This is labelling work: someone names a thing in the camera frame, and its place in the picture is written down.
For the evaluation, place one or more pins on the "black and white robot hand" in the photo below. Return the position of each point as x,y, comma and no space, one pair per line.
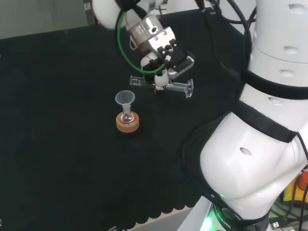
179,60

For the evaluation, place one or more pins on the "clear graduated cylinder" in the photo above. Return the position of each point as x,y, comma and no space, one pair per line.
179,86

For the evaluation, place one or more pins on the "small round-bottom glass flask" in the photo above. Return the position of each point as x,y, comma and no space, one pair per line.
126,118

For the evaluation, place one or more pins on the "clear plastic funnel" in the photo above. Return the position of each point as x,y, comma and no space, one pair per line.
125,96

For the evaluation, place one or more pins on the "black bench cloth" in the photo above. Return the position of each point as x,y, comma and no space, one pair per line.
60,120

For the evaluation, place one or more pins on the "yellow stop button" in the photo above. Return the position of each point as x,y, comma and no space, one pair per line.
297,192

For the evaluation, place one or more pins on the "silver plug connector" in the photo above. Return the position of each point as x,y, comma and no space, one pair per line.
275,224

